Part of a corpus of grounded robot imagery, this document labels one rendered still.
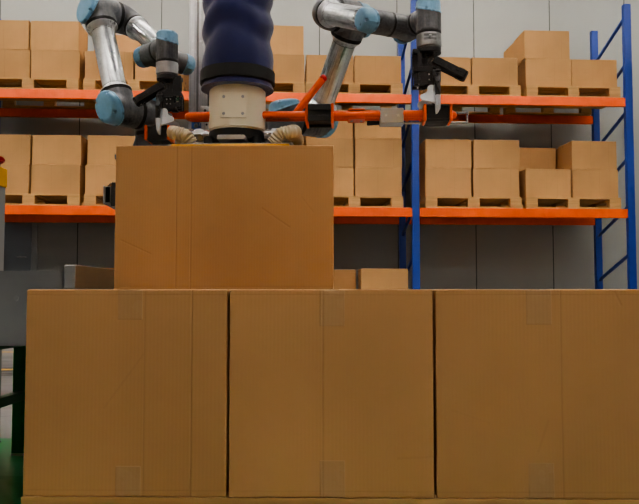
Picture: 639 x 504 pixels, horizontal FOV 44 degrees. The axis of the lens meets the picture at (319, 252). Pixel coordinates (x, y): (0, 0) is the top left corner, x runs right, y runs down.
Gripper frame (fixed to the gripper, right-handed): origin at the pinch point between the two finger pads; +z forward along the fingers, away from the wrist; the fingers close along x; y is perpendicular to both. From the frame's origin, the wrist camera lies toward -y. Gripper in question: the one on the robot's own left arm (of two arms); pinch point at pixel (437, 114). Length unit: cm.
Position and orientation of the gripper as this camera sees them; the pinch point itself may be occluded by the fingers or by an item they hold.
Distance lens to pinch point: 241.3
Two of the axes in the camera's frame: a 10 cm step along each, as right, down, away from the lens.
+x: -0.4, -0.6, -10.0
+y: -10.0, 0.1, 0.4
